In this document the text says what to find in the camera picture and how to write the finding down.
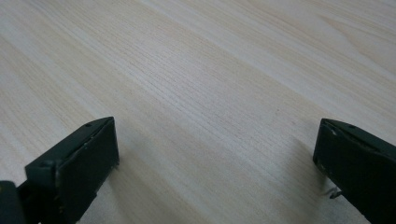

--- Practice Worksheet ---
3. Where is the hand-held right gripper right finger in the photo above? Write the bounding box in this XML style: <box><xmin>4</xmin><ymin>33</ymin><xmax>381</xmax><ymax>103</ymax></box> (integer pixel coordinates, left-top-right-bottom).
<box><xmin>312</xmin><ymin>118</ymin><xmax>396</xmax><ymax>224</ymax></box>

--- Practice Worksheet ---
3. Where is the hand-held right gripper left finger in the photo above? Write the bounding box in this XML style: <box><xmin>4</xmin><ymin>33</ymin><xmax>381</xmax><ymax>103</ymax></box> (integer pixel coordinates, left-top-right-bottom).
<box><xmin>17</xmin><ymin>116</ymin><xmax>120</xmax><ymax>224</ymax></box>

